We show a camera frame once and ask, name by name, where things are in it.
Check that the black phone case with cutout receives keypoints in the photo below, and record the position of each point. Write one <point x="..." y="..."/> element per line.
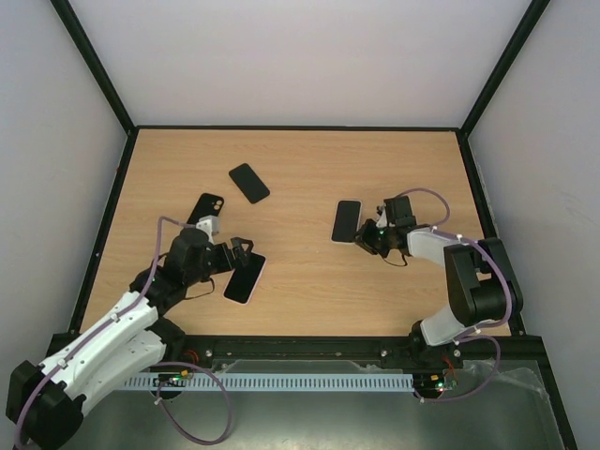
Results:
<point x="207" y="205"/>

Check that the black smartphone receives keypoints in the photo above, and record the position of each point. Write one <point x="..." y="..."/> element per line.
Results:
<point x="244" y="280"/>

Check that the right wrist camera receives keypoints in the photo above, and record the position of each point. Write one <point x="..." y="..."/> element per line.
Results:
<point x="382" y="220"/>

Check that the beige phone case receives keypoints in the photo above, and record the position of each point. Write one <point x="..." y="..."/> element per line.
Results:
<point x="358" y="211"/>

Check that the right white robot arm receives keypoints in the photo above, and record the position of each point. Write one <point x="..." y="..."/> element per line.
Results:
<point x="482" y="288"/>

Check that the black phone face down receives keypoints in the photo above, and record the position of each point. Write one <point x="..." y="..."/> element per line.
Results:
<point x="249" y="183"/>

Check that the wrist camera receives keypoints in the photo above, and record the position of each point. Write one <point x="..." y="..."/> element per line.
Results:
<point x="208" y="224"/>
<point x="382" y="220"/>

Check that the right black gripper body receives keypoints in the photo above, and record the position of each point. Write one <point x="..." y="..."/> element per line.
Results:
<point x="371" y="235"/>

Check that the white slotted cable duct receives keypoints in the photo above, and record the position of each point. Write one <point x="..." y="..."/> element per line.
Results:
<point x="262" y="382"/>

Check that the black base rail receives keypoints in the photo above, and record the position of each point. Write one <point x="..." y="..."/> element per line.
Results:
<point x="383" y="352"/>

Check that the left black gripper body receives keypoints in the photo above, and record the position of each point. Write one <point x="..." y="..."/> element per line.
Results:
<point x="224" y="264"/>

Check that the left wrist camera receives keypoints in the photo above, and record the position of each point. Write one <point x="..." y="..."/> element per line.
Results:
<point x="208" y="224"/>

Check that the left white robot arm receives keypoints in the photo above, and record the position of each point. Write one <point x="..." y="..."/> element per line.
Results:
<point x="48" y="401"/>

